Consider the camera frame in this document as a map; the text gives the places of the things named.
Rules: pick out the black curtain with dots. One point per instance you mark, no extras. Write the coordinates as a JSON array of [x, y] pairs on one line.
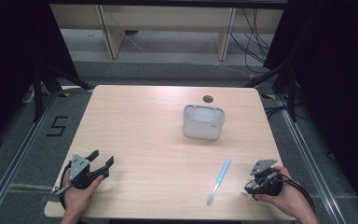
[[9, 62], [338, 77]]

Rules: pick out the light wooden desk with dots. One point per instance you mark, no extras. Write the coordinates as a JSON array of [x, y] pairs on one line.
[[167, 17]]

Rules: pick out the black metal stand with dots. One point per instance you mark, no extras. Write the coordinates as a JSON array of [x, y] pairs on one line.
[[292, 93], [38, 93]]

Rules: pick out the round dark table grommet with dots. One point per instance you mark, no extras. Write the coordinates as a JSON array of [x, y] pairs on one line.
[[208, 99]]

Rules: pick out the person's right hand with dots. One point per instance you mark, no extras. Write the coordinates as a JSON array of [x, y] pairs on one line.
[[287, 194]]

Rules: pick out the light blue toothbrush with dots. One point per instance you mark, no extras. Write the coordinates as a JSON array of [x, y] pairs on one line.
[[219, 181]]

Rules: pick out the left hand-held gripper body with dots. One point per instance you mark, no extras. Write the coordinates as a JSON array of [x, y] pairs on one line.
[[78, 169]]

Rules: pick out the aluminium floor rail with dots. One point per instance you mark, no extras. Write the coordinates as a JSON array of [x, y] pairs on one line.
[[15, 155], [310, 165]]

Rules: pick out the person's left hand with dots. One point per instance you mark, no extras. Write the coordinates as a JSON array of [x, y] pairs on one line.
[[77, 199]]

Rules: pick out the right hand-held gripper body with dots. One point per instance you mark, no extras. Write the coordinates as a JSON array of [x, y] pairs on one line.
[[268, 182]]

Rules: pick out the white plastic holder box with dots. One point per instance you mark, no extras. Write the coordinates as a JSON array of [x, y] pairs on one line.
[[203, 124]]

